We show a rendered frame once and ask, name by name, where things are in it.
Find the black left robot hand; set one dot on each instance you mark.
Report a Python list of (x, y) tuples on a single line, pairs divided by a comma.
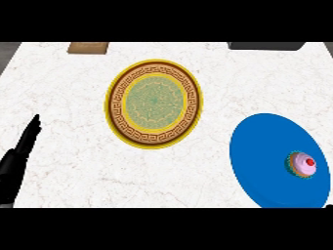
[(10, 169)]

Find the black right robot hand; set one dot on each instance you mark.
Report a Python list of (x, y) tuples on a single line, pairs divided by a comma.
[(332, 206)]

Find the pink frosted cupcake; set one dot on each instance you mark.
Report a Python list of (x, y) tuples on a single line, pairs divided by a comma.
[(302, 165)]

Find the blue plate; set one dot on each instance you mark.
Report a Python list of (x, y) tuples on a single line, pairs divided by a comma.
[(264, 156)]

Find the yellow brown patterned plate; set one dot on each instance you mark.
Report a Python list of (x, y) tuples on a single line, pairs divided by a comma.
[(153, 104)]

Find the brown wooden block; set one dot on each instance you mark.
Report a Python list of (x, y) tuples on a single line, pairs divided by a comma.
[(87, 47)]

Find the dark grey appliance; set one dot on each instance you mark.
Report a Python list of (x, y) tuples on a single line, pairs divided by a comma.
[(265, 46)]

